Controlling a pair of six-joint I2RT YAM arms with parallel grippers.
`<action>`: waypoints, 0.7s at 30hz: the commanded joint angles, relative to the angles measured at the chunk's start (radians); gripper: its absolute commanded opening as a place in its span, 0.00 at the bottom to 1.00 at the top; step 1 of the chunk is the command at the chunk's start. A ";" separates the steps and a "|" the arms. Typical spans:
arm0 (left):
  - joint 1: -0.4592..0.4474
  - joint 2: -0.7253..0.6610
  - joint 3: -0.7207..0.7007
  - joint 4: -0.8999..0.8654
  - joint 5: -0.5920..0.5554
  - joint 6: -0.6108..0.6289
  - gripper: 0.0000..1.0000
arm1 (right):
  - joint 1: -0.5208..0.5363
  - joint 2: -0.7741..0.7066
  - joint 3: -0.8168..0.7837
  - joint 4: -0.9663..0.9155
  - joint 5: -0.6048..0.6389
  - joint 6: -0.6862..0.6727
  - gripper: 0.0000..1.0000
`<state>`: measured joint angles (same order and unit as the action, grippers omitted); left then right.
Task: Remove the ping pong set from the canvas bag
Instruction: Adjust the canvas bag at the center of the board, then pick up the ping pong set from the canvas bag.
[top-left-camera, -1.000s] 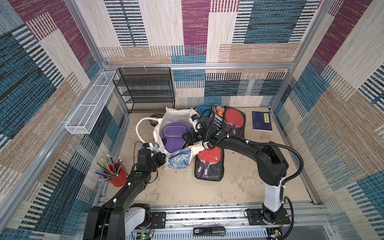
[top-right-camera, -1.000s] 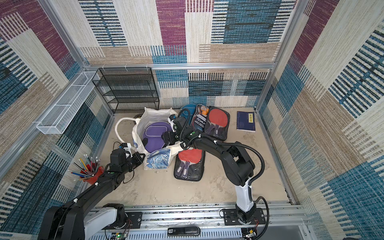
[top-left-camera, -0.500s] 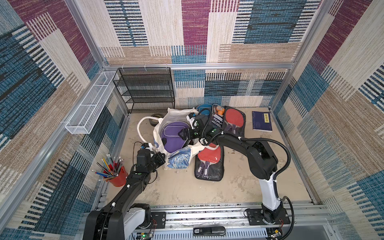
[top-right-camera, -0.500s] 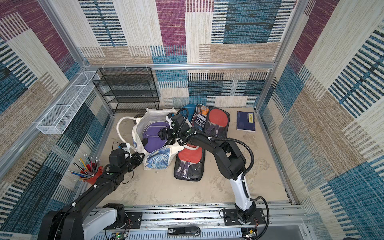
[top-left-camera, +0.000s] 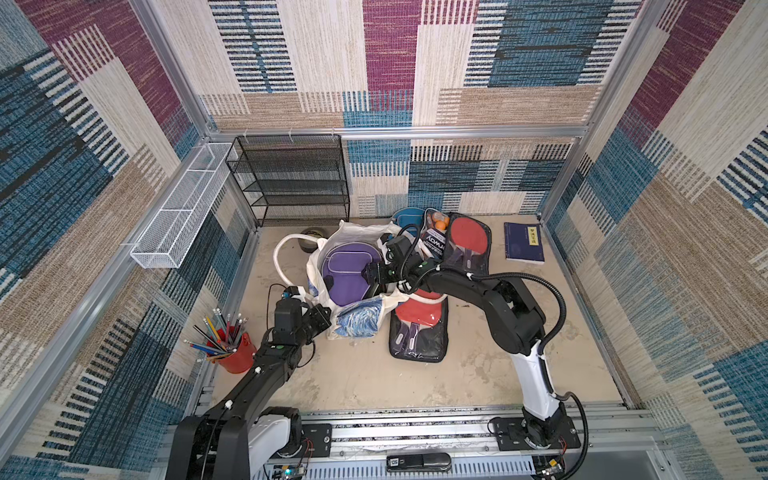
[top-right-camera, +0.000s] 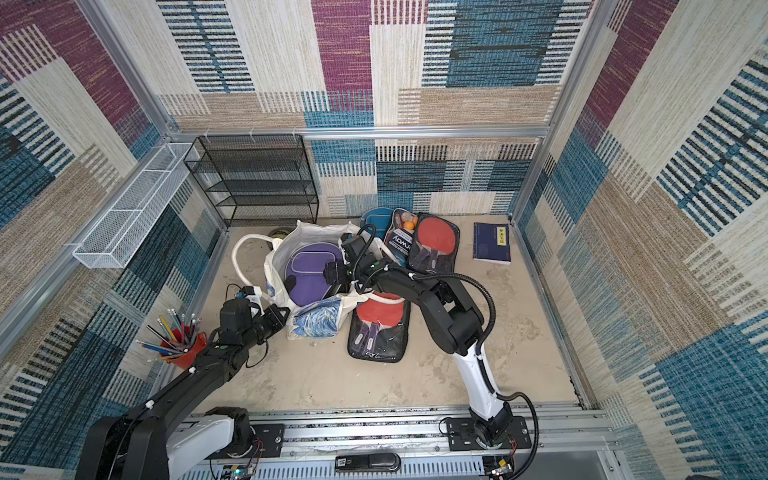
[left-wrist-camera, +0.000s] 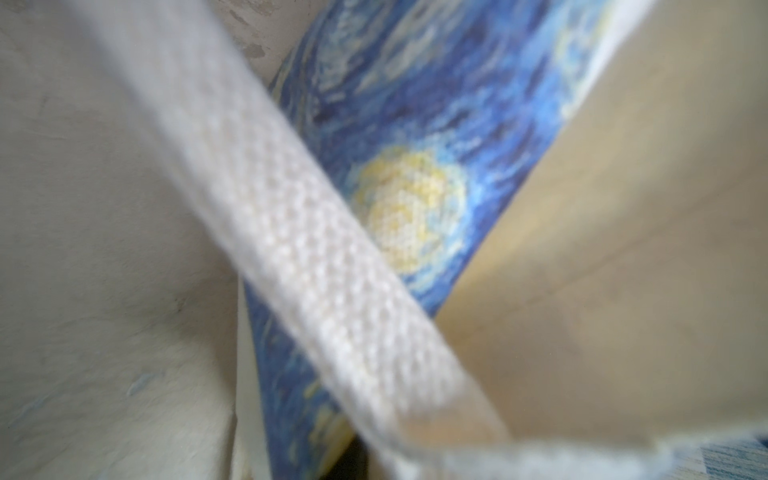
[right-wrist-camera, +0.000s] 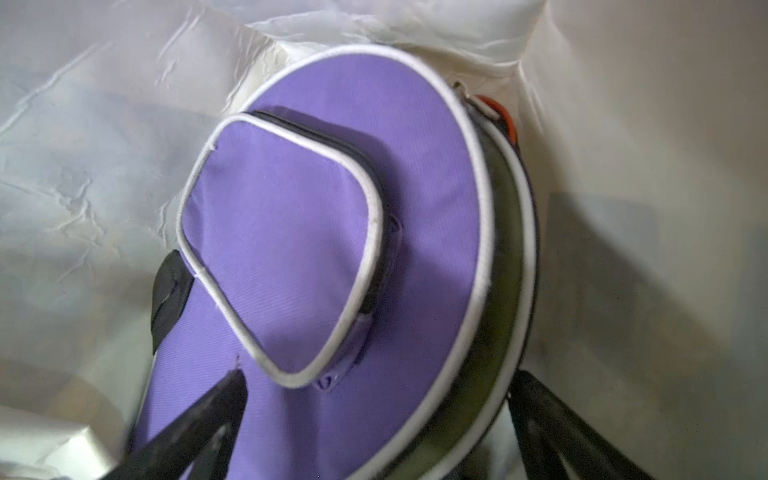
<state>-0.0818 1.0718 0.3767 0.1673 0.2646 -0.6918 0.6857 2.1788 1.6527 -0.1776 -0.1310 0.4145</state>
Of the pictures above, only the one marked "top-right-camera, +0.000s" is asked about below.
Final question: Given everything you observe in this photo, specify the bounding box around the black device on rail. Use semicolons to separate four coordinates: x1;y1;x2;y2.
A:
334;452;402;473

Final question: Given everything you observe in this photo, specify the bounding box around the roll of dark tape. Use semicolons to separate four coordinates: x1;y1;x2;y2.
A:
268;227;293;239

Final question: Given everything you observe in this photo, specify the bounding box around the black corrugated cable conduit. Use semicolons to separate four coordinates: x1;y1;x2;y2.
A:
350;224;540;480

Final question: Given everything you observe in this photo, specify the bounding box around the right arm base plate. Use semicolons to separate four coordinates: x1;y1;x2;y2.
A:
438;416;533;451

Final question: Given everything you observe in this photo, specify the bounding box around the dark blue notebook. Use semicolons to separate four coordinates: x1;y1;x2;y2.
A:
473;222;511;264

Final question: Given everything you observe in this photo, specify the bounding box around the red paddle mesh case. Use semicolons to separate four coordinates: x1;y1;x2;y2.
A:
407;214;460;274

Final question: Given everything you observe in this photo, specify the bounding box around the red pencil cup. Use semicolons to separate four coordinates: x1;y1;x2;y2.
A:
134;308;208;370

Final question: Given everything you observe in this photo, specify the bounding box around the clear ping pong set case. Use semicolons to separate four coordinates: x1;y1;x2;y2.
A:
384;208;419;266

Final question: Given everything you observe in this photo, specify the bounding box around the white mesh wall basket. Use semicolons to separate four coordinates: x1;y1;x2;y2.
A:
73;143;191;269

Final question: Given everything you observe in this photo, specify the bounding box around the blue ping pong paddle case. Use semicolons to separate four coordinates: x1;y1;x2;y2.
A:
359;207;394;240

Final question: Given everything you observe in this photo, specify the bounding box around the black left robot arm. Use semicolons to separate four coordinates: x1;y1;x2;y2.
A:
75;298;290;479

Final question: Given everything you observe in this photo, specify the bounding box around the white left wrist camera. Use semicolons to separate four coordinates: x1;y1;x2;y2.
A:
236;286;263;316

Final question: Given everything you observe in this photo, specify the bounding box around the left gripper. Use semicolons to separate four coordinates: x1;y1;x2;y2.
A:
241;305;291;351

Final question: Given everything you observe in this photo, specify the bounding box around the black wire shelf rack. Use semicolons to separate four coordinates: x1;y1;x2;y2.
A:
184;134;319;227

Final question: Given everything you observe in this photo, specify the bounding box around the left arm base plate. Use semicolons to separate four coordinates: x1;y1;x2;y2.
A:
207;423;285;460

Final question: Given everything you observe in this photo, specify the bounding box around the purple paddle case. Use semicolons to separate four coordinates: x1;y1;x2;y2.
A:
284;242;342;307

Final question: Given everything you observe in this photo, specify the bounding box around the canvas tote bag starry print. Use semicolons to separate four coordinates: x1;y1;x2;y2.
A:
231;221;405;339

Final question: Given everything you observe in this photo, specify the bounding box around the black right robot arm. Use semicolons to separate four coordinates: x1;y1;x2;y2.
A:
333;233;513;448

